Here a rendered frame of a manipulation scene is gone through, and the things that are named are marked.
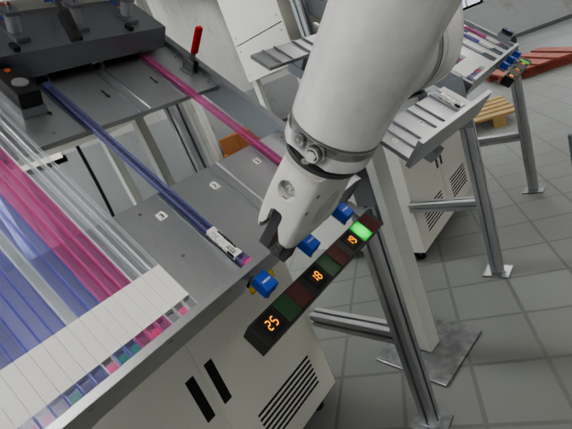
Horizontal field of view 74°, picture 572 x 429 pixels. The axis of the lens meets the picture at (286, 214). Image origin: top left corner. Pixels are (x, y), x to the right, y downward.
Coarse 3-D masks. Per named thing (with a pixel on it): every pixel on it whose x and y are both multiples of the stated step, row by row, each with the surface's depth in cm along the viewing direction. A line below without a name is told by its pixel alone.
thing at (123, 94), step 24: (168, 48) 88; (72, 72) 73; (96, 72) 75; (120, 72) 77; (144, 72) 80; (48, 96) 67; (72, 96) 69; (96, 96) 71; (120, 96) 72; (144, 96) 74; (168, 96) 76; (24, 120) 62; (48, 120) 63; (72, 120) 65; (96, 120) 66; (120, 120) 68; (48, 144) 60
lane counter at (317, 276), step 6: (312, 270) 59; (318, 270) 60; (306, 276) 58; (312, 276) 59; (318, 276) 59; (324, 276) 59; (312, 282) 58; (318, 282) 58; (324, 282) 59; (318, 288) 58
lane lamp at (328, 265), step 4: (324, 256) 62; (328, 256) 62; (320, 260) 61; (324, 260) 61; (328, 260) 61; (332, 260) 62; (320, 264) 61; (324, 264) 61; (328, 264) 61; (332, 264) 61; (336, 264) 61; (324, 268) 60; (328, 268) 60; (332, 268) 61; (336, 268) 61; (328, 272) 60; (332, 272) 60; (332, 276) 60
